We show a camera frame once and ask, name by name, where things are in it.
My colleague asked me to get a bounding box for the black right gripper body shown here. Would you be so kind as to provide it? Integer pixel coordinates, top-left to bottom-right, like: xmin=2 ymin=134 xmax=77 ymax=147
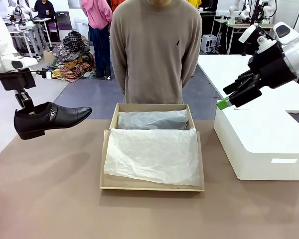
xmin=248 ymin=44 xmax=299 ymax=90

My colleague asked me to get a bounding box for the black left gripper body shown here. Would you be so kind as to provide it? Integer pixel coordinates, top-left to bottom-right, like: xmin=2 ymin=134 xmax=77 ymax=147
xmin=0 ymin=70 xmax=37 ymax=92

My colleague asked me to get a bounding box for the black leather buckle shoe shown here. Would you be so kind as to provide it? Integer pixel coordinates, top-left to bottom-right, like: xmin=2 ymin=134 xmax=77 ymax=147
xmin=13 ymin=101 xmax=93 ymax=140

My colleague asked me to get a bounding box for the white tissue paper sheet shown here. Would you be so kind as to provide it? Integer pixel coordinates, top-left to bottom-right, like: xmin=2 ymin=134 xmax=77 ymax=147
xmin=103 ymin=110 xmax=201 ymax=187

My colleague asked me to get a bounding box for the cardboard shoe box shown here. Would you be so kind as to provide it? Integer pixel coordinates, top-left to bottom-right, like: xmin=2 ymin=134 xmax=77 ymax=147
xmin=99 ymin=103 xmax=205 ymax=193

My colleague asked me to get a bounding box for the small cardboard box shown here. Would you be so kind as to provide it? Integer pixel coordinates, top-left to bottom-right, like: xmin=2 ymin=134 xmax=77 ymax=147
xmin=43 ymin=49 xmax=56 ymax=66

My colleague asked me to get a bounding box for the white cabinet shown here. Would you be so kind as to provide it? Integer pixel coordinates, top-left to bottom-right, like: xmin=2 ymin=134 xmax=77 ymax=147
xmin=201 ymin=34 xmax=218 ymax=54

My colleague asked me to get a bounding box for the white background desk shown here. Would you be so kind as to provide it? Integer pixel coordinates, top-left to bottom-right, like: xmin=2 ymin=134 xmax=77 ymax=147
xmin=6 ymin=24 xmax=38 ymax=60

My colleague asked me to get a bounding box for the pile of patterned clothes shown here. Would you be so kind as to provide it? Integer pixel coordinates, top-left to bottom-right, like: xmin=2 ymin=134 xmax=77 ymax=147
xmin=49 ymin=30 xmax=98 ymax=82

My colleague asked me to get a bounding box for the seated person in black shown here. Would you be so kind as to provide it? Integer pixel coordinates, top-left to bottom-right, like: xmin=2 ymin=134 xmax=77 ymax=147
xmin=33 ymin=0 xmax=57 ymax=20

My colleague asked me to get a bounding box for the white waste bin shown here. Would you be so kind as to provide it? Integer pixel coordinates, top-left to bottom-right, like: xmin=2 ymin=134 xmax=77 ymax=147
xmin=74 ymin=21 xmax=89 ymax=38

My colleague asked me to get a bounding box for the person in beige sweater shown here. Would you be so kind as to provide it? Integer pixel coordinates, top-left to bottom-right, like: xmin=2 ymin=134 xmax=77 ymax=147
xmin=109 ymin=0 xmax=203 ymax=105

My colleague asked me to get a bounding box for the person in pink hoodie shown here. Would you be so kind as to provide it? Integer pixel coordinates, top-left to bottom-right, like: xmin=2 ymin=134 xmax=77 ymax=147
xmin=80 ymin=0 xmax=114 ymax=81

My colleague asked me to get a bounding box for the person in orange top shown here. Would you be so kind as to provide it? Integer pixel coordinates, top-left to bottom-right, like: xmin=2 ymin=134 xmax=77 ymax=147
xmin=110 ymin=0 xmax=127 ymax=12

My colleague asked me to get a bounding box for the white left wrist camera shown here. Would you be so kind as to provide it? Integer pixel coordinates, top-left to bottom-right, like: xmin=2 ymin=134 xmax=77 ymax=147
xmin=36 ymin=70 xmax=52 ymax=80

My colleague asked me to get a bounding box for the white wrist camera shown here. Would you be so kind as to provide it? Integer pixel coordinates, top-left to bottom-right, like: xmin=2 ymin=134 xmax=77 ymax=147
xmin=36 ymin=70 xmax=52 ymax=80
xmin=238 ymin=24 xmax=279 ymax=54

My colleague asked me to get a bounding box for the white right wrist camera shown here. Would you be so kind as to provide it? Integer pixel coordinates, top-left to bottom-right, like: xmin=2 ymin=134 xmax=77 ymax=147
xmin=238 ymin=24 xmax=279 ymax=54

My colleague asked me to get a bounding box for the black frame background table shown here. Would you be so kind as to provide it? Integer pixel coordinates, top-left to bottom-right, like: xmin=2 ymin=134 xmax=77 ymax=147
xmin=213 ymin=18 xmax=275 ymax=56

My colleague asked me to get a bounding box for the white box with handle slots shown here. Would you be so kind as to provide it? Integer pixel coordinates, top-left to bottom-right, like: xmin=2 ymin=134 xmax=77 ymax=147
xmin=213 ymin=99 xmax=299 ymax=181

